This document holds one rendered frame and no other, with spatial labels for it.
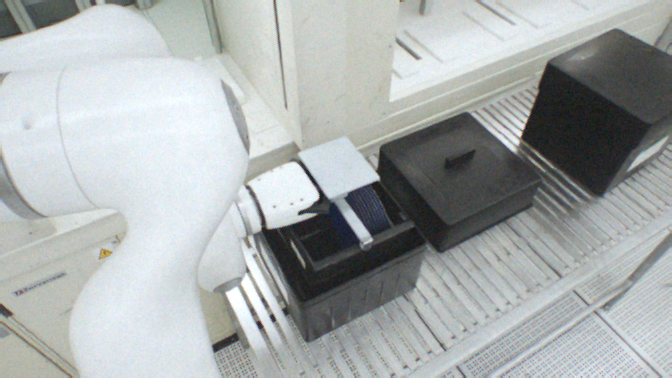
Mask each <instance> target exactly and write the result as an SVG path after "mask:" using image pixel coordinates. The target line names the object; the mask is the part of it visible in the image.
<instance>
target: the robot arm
mask: <svg viewBox="0 0 672 378"><path fill-rule="evenodd" d="M250 148H251V139H250V135H249V130H247V124H246V120H245V116H244V114H243V110H242V108H241V105H240V103H239V101H238V100H237V98H236V96H235V95H234V91H233V89H232V87H231V86H230V85H227V84H226V83H225V82H224V81H223V80H222V79H221V78H220V77H218V75H217V74H216V73H215V72H213V71H212V70H209V69H208V68H206V67H204V66H202V65H200V64H198V63H196V62H192V61H189V60H186V59H182V58H177V57H172V56H171V53H170V51H169V49H168V46H167V44H166V42H165V41H164V39H163V37H162V36H161V33H160V32H159V31H158V29H157V28H156V27H155V26H154V25H153V24H152V23H151V22H149V21H147V20H146V19H145V18H143V17H142V16H140V15H139V14H137V13H135V11H133V10H131V9H128V8H126V7H123V6H120V5H115V4H100V5H95V6H92V8H90V9H87V10H84V11H82V12H81V13H79V14H77V15H76V16H74V17H72V18H69V19H67V20H64V21H62V22H60V23H57V25H54V26H52V27H48V28H45V29H41V30H38V31H35V32H32V33H27V34H24V35H21V36H17V37H14V38H9V39H6V41H3V42H0V225H5V224H13V223H21V221H28V220H34V219H42V218H48V217H53V216H61V215H68V214H74V213H81V212H88V211H95V210H101V209H113V210H116V211H118V212H120V213H121V214H122V215H123V217H125V218H126V222H127V225H128V231H127V234H126V236H125V239H123V241H122V242H121V243H120V245H119V246H118V247H117V248H116V249H115V250H114V252H113V253H112V254H111V256H110V257H109V258H108V259H107V260H106V261H105V263H104V264H103V265H102V266H100V267H99V268H98V269H97V270H96V271H95V272H94V274H93V276H92V277H91V278H90V279H89V280H88V282H87V283H86V284H85V286H84V287H83V289H82V292H81V293H80V295H79V297H78V299H76V301H75V303H74V305H73V308H72V313H71V316H70V321H69V342H70V349H71V352H72V354H73V355H74V359H75V362H76V366H77V368H78V371H79V374H80V377H81V378H222V375H221V373H220V371H219V367H218V365H217V362H216V359H215V355H214V352H213V347H212V343H211V339H209V335H208V330H207V326H206V322H205V318H204V312H203V308H202V303H201V298H200V291H199V285H200V286H201V287H202V288H204V289H205V290H207V291H209V292H212V293H224V292H228V291H230V290H233V289H235V288H236V287H238V286H239V285H240V284H241V282H242V281H243V278H244V276H245V272H246V261H245V257H244V254H243V250H242V246H241V243H240V240H241V239H243V238H246V237H248V236H251V235H254V234H256V232H259V231H260V230H261V226H262V227H264V226H266V227H267V228H268V229H273V228H278V227H283V226H287V225H291V224H294V223H298V222H301V221H304V220H306V219H309V217H312V216H315V215H317V214H328V213H329V209H330V202H331V199H330V200H329V199H328V197H327V196H326V194H324V193H322V194H320V193H321V192H323V191H322V190H321V188H320V186H319V185H318V186H314V185H313V183H312V182H311V179H313V178H314V177H313V176H312V175H311V172H309V171H308V169H307V168H306V166H305V165H304V163H303V162H302V161H301V160H298V158H296V157H292V158H290V161H289V162H288V163H287V164H285V165H282V166H279V167H276V168H274V169H272V170H270V171H268V172H266V174H263V175H261V176H259V177H257V178H255V179H254V180H252V181H251V182H248V183H247V185H246V186H245V187H244V186H243V185H242V183H243V181H244V178H245V175H246V169H247V165H248V159H250ZM307 172H308V173H307ZM245 189H246V190H245ZM320 200H322V204H320V205H318V204H317V202H316V201H320ZM260 225H261V226H260Z"/></svg>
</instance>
